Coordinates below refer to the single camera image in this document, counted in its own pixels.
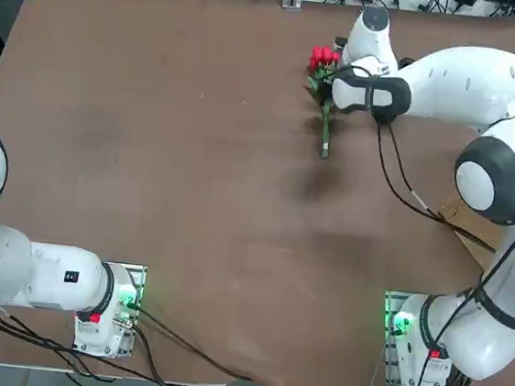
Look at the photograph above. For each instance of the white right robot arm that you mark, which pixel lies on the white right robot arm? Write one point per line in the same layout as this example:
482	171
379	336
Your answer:
463	81

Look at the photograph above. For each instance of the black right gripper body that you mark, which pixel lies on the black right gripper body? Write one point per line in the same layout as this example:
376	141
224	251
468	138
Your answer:
328	93

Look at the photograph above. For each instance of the wooden drawer box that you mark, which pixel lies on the wooden drawer box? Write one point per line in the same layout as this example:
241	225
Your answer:
460	213

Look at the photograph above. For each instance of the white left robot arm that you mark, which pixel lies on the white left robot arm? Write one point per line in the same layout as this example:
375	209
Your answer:
59	283

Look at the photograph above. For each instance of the black cylindrical vase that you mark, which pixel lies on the black cylindrical vase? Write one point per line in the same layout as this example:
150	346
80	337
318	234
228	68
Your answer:
385	120

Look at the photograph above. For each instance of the red tulip bouquet green leaves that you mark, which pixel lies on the red tulip bouquet green leaves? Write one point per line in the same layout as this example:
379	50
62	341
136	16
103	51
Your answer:
320	56

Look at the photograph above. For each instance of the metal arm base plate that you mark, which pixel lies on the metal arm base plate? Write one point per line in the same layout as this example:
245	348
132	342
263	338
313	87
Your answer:
388	372
140	277

